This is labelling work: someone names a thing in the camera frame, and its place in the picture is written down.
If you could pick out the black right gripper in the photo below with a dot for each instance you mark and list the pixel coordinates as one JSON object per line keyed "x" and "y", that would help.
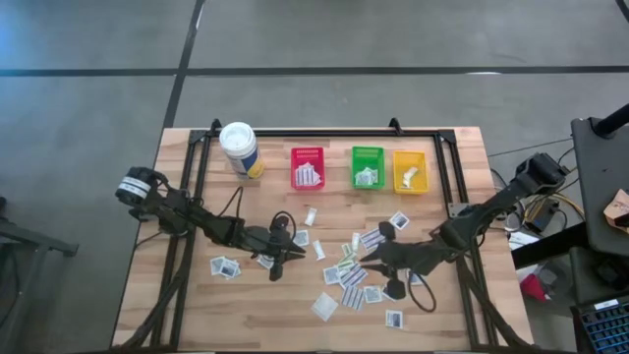
{"x": 432, "y": 258}

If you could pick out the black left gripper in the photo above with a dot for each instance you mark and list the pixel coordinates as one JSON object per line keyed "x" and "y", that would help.
{"x": 282, "y": 243}

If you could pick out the white packet with grey print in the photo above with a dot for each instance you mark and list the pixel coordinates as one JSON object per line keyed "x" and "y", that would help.
{"x": 230, "y": 269}

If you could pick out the white packets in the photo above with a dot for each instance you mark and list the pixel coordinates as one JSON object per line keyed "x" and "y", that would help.
{"x": 315, "y": 173}

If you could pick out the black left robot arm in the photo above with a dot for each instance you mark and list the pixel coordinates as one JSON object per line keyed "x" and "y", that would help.
{"x": 187, "y": 214}

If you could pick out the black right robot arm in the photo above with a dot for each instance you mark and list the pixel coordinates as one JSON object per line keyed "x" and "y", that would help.
{"x": 491, "y": 202}

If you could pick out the white packet with blue label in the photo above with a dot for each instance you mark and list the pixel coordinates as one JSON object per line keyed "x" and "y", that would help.
{"x": 399, "y": 220}
{"x": 417, "y": 280}
{"x": 394, "y": 318}
{"x": 384, "y": 294}

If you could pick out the wide blue striped bandage packet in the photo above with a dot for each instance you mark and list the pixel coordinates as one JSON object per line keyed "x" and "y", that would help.
{"x": 353, "y": 298}

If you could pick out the large plain white gauze packet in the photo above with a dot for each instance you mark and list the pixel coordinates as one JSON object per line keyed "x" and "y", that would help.
{"x": 325, "y": 307}

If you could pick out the red plastic basket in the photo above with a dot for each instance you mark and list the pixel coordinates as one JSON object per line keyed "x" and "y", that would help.
{"x": 295, "y": 157}

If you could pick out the yellow plastic basket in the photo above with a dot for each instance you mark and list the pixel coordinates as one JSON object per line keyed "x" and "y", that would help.
{"x": 422, "y": 162}

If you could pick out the green plastic basket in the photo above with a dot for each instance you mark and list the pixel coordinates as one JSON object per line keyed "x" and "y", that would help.
{"x": 356, "y": 157}

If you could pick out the white blue yellow wipes canister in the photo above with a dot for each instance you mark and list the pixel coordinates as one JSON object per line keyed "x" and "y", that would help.
{"x": 241, "y": 150}

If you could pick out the white paper sheet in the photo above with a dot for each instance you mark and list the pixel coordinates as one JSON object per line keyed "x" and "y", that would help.
{"x": 521, "y": 239}

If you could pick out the red floor object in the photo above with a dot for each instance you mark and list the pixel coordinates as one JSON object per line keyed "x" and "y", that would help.
{"x": 533, "y": 289}

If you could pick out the black desk leg bar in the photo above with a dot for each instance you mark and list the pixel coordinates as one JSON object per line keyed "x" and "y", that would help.
{"x": 550, "y": 246}

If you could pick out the dark bulky floor object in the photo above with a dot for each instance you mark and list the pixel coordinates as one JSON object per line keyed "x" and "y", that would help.
{"x": 602, "y": 275}

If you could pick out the black backlit keyboard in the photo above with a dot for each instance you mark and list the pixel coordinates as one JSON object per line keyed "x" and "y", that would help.
{"x": 607, "y": 327}

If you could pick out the dark grey desk top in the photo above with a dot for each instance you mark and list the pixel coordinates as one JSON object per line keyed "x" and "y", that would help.
{"x": 602, "y": 177}

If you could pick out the brown cardboard piece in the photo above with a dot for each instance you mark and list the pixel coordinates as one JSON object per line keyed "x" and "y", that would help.
{"x": 618, "y": 209}

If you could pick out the black metal stand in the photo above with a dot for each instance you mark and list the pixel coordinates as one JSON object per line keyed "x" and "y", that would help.
{"x": 34, "y": 241}

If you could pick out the black round pole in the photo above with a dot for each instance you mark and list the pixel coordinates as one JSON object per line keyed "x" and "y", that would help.
{"x": 611, "y": 123}

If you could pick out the black frame side rail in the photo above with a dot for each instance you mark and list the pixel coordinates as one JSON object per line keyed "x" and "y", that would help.
{"x": 204, "y": 162}
{"x": 440, "y": 162}

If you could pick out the black frame foot bracket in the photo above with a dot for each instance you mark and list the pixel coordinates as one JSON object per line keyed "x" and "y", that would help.
{"x": 394, "y": 125}
{"x": 214, "y": 125}

